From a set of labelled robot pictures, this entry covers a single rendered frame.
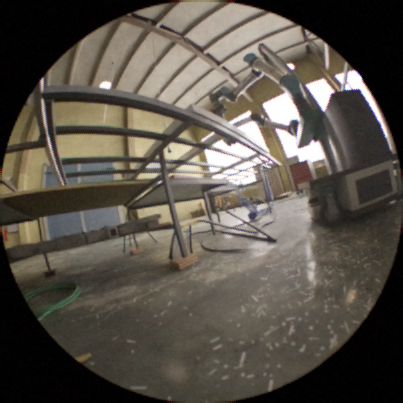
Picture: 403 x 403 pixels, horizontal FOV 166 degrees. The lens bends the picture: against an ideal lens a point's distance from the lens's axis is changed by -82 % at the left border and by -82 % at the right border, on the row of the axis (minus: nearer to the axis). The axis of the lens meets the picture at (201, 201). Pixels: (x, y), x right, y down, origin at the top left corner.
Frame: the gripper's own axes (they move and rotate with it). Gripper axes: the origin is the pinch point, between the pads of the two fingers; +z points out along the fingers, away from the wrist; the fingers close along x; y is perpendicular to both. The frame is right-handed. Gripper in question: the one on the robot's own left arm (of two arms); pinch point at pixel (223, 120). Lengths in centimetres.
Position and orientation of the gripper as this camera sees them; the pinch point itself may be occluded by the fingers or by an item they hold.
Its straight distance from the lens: 116.1
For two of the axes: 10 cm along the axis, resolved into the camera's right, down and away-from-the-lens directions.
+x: 6.9, -2.2, -6.9
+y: -6.8, 1.2, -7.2
